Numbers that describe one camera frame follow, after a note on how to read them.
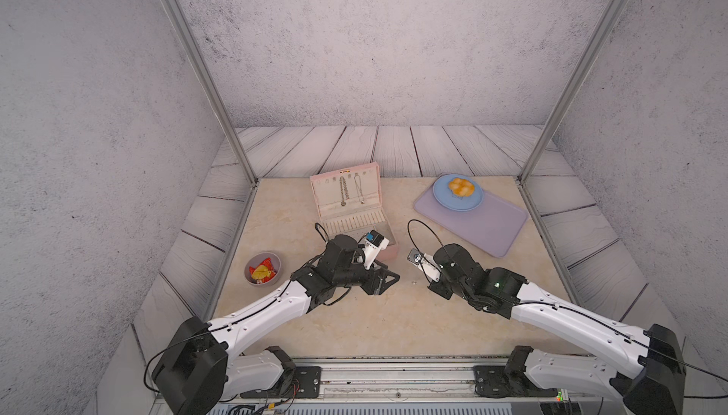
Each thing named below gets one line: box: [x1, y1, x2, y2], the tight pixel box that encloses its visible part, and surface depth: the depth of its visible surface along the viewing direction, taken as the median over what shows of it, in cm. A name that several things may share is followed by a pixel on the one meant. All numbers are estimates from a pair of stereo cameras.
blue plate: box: [433, 173, 485, 212], surface depth 116 cm
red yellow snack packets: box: [248, 257, 278, 285], surface depth 91 cm
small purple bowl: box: [244, 252, 282, 287], surface depth 92 cm
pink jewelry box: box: [309, 161, 399, 260], surface depth 100 cm
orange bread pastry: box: [448, 177, 475, 198], surface depth 117 cm
